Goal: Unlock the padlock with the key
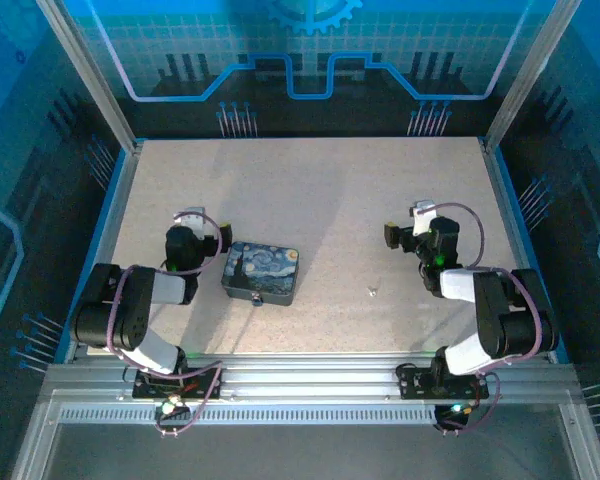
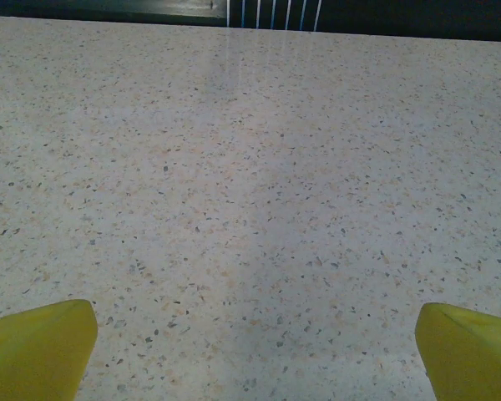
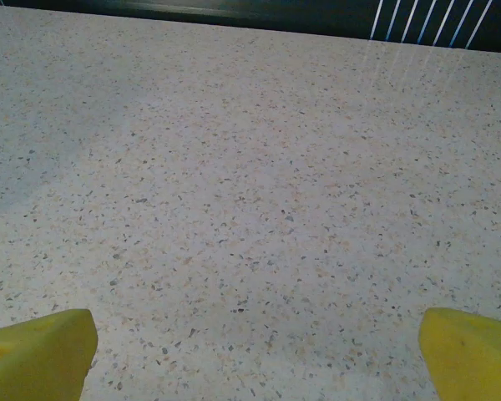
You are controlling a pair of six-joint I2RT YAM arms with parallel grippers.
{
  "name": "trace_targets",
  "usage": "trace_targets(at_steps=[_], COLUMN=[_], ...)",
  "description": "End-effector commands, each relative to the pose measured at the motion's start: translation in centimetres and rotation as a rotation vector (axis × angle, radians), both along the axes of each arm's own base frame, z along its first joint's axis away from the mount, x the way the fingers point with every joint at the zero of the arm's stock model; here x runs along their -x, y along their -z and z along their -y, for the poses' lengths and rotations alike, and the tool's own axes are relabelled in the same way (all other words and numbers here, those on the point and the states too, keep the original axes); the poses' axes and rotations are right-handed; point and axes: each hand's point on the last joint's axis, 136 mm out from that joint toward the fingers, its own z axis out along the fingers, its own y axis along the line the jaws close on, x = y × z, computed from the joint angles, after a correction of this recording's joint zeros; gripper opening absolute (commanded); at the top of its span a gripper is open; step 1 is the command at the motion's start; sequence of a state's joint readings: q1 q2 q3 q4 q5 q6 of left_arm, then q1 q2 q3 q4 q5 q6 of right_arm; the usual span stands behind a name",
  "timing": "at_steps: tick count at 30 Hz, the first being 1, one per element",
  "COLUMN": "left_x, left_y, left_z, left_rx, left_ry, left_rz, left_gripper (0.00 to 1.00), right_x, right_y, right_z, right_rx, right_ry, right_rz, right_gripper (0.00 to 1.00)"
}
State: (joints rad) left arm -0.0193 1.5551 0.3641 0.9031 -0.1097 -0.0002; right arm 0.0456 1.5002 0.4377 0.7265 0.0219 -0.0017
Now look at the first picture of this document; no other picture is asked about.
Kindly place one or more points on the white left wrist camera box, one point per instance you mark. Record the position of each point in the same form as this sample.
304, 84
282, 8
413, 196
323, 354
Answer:
195, 220

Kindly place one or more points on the connector board with lights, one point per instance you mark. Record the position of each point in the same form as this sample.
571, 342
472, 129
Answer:
455, 411
170, 407

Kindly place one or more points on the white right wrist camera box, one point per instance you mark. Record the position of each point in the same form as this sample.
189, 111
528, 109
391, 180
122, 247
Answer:
421, 222

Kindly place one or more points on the small silver key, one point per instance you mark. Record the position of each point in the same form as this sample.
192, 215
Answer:
373, 290

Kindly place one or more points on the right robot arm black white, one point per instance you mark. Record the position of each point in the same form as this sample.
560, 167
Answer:
520, 320

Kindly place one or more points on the aluminium frame post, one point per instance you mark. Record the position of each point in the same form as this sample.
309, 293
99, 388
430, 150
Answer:
90, 75
530, 70

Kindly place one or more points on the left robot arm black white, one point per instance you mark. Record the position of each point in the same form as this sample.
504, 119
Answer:
105, 310

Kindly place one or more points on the aluminium table side rail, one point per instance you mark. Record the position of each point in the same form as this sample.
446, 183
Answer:
510, 215
110, 225

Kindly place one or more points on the aluminium framed clear panel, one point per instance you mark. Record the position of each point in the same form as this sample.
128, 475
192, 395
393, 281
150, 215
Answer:
305, 450

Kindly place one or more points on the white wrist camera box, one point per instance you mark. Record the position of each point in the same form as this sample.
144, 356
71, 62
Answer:
421, 222
195, 220

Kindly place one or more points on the starry night print tin box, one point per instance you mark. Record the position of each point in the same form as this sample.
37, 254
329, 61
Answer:
260, 272

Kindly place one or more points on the long aluminium mounting rail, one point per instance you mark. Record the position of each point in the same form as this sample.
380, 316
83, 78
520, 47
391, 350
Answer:
305, 375

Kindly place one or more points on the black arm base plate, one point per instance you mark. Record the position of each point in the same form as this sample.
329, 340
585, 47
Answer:
145, 387
410, 382

